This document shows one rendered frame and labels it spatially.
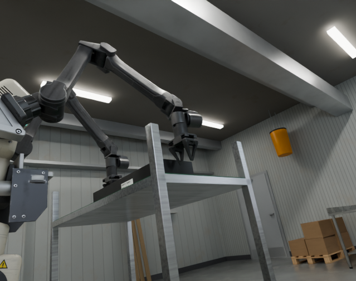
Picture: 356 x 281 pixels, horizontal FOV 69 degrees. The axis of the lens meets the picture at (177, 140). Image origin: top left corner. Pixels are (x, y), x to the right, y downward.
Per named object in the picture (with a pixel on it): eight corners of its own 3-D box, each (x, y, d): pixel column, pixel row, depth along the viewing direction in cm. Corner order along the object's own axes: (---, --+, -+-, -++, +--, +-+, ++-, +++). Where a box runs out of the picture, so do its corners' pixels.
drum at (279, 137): (297, 152, 641) (289, 129, 664) (289, 151, 614) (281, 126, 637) (281, 158, 670) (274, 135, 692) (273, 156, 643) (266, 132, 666)
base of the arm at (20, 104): (-6, 111, 79) (2, 92, 71) (20, 102, 85) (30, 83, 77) (13, 135, 80) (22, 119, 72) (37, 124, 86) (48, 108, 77)
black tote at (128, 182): (93, 215, 132) (92, 193, 136) (123, 213, 143) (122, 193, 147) (162, 188, 93) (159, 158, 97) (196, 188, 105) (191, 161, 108)
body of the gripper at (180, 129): (180, 148, 106) (176, 131, 109) (198, 139, 99) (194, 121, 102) (167, 146, 102) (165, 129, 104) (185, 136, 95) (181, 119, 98)
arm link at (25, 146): (42, 83, 137) (48, 73, 130) (67, 96, 144) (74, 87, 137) (3, 158, 113) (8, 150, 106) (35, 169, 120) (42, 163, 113)
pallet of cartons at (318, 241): (357, 252, 524) (344, 216, 549) (336, 263, 449) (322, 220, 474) (316, 255, 580) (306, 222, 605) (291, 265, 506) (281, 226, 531)
